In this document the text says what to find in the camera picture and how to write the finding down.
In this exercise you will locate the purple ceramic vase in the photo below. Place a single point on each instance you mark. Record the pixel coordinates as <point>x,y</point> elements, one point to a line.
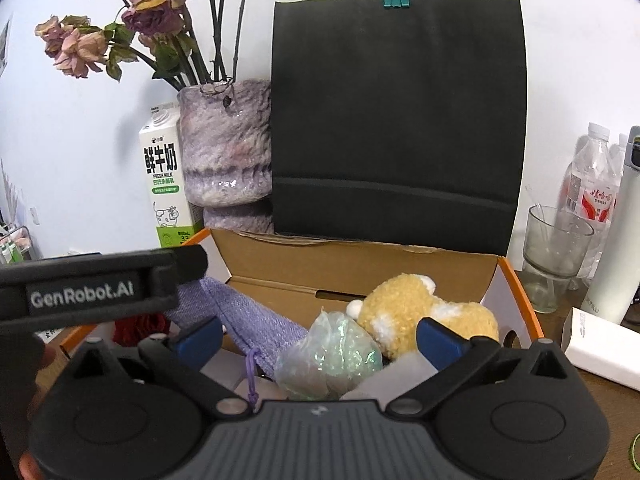
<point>224,134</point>

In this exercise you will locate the clear drinking glass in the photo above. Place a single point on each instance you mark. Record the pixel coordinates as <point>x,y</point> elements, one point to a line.
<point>555,244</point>

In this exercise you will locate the dried rose bouquet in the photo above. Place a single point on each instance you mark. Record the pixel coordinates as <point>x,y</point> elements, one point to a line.
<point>159,33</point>

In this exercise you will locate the black paper shopping bag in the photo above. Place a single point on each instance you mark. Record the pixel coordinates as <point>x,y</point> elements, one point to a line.
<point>401,126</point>

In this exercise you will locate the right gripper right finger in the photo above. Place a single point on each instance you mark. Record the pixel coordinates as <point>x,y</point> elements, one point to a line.
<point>457,362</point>

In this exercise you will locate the green black neckband earphones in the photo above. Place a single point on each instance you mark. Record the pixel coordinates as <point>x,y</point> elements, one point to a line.
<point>634,452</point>

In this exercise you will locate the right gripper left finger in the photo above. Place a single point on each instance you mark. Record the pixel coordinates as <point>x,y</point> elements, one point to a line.
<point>178,361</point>

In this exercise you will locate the left plastic water bottle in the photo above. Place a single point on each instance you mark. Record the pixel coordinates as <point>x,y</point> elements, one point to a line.
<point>589,190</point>

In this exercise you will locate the iridescent plastic bag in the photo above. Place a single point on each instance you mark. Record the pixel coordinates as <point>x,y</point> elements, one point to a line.
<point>335,357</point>

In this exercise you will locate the white power bank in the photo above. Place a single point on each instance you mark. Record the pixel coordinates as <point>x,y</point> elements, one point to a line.
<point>601,348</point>

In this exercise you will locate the white and yellow plush sheep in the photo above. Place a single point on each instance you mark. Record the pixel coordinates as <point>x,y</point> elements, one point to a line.
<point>392,311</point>

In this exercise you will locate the white tissue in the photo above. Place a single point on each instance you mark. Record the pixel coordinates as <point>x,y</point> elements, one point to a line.
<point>397,378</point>

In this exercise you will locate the red artificial rose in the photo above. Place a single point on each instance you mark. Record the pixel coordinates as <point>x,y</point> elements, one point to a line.
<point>129,332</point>

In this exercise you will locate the white thermos bottle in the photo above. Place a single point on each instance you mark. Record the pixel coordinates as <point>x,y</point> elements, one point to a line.
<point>617,277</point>

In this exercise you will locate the red pumpkin cardboard box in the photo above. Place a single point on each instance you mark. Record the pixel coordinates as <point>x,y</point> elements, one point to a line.
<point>299,278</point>

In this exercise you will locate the white green milk carton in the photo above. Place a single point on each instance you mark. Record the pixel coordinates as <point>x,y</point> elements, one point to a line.
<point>176,219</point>

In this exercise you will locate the person's left hand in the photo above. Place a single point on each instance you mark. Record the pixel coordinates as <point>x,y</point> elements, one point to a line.
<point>28,468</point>

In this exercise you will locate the purple knitted pouch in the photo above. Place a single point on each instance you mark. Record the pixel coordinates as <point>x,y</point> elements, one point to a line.
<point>260,333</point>

